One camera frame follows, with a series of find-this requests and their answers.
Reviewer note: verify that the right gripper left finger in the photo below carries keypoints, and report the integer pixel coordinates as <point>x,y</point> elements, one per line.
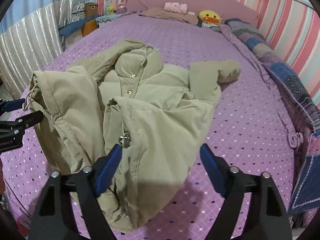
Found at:
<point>53,217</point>

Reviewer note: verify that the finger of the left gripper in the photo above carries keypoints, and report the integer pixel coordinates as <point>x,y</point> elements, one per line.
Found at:
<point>22,123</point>
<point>9,106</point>

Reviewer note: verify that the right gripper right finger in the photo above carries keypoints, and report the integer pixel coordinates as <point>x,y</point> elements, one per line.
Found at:
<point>266,217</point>

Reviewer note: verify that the beige puffer jacket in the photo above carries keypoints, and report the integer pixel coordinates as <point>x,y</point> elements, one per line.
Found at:
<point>159,113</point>

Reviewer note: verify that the blue purple patchwork blanket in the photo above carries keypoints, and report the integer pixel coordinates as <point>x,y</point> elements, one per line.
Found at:
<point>300,107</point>

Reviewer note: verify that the silver white curtain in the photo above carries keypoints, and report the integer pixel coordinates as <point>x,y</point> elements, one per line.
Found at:
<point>32,43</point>

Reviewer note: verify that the blue fabric beside bed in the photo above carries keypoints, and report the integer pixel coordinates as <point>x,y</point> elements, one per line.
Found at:
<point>68,29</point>

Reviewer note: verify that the brown cardboard box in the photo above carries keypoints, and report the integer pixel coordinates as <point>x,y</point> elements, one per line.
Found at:
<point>91,9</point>

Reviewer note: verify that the brown folded garment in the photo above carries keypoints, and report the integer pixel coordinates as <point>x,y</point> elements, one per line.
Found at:
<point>161,13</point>

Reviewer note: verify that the pink folded cloth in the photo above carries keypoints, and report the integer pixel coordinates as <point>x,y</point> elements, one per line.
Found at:
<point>176,7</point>

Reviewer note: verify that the yellow duck plush toy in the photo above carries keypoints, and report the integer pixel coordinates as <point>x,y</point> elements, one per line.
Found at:
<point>208,19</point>

